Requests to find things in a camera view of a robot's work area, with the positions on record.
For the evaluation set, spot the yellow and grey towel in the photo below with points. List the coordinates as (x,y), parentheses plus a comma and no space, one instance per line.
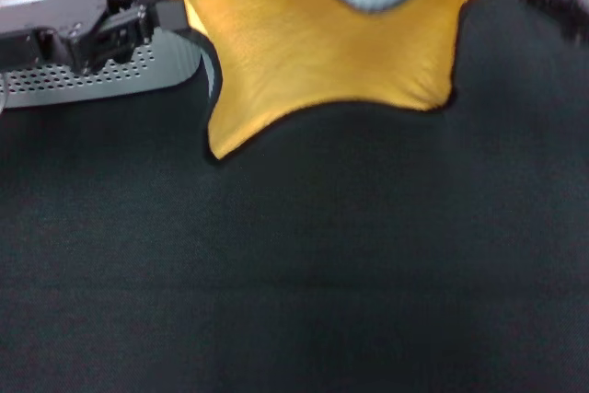
(322,52)

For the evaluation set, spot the black tablecloth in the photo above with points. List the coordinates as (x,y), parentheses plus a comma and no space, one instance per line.
(294,273)

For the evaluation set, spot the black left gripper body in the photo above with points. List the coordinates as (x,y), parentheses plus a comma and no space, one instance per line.
(60,29)

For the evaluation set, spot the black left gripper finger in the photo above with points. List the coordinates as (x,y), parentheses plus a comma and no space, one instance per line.
(133,2)
(172,15)

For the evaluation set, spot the grey perforated storage basket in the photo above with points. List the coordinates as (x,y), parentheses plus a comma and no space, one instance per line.
(138,75)

